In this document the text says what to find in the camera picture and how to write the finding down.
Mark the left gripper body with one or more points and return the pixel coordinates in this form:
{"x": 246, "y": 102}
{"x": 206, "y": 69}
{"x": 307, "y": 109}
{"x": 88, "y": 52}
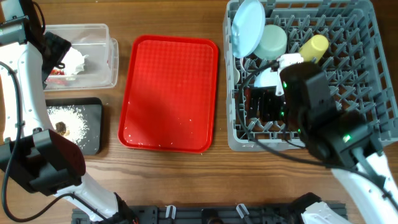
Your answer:
{"x": 53, "y": 52}

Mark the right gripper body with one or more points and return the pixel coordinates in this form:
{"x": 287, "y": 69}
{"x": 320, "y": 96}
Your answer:
{"x": 273, "y": 107}

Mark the white napkin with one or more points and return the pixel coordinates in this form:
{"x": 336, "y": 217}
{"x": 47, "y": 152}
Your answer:
{"x": 74, "y": 62}

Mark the red snack wrapper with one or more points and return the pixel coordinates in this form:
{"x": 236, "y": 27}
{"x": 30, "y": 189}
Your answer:
{"x": 56, "y": 77}

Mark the green bowl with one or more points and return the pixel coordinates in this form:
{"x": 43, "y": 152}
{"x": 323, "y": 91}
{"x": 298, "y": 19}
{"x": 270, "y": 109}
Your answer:
{"x": 273, "y": 43}

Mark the yellow plastic cup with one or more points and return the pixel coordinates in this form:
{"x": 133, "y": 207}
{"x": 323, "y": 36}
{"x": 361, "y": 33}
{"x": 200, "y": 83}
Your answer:
{"x": 314, "y": 49}

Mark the light blue plate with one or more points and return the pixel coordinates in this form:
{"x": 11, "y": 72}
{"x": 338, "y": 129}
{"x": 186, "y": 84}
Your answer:
{"x": 247, "y": 28}

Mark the light blue bowl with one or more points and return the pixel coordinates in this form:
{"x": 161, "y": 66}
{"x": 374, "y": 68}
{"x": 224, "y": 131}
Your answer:
{"x": 267, "y": 78}

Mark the white plastic spoon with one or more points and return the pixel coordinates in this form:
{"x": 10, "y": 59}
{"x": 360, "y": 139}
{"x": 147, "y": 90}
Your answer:
{"x": 236, "y": 74}

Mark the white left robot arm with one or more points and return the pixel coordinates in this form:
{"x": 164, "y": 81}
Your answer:
{"x": 33, "y": 154}

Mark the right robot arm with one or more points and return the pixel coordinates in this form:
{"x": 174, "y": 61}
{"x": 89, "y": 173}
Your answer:
{"x": 341, "y": 141}

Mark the grey dishwasher rack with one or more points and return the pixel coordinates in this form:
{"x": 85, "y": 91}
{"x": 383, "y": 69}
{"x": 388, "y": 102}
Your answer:
{"x": 354, "y": 63}

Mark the clear plastic bin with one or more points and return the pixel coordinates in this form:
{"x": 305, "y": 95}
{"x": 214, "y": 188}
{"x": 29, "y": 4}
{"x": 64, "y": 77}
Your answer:
{"x": 101, "y": 66}

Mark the black tray bin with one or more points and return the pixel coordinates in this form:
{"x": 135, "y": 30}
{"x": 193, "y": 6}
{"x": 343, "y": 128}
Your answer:
{"x": 93, "y": 106}

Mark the red plastic tray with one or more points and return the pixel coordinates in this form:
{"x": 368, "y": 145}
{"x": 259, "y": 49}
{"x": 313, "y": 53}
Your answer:
{"x": 170, "y": 94}

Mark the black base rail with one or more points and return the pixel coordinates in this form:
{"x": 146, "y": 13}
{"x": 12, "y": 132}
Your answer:
{"x": 273, "y": 213}

